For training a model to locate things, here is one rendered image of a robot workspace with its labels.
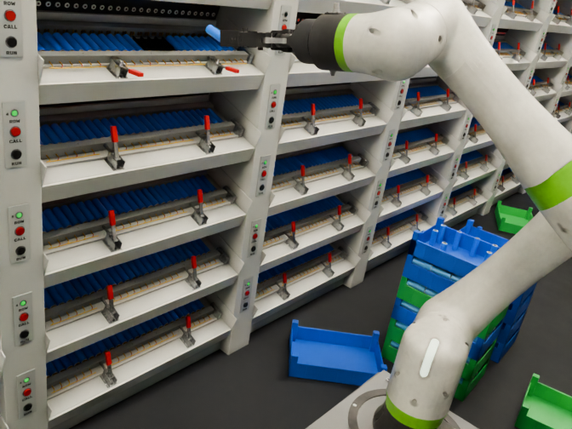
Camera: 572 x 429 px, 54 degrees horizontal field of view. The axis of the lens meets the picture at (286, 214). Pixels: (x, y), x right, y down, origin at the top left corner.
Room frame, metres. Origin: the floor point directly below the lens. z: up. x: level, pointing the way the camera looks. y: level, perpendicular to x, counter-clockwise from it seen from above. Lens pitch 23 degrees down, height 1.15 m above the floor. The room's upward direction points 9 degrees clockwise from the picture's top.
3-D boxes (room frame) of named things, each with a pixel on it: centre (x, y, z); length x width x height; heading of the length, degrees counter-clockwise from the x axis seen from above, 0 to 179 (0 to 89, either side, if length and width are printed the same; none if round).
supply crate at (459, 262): (1.60, -0.58, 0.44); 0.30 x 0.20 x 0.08; 55
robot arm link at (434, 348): (0.95, -0.34, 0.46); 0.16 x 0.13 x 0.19; 157
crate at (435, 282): (1.60, -0.58, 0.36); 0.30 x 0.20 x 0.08; 55
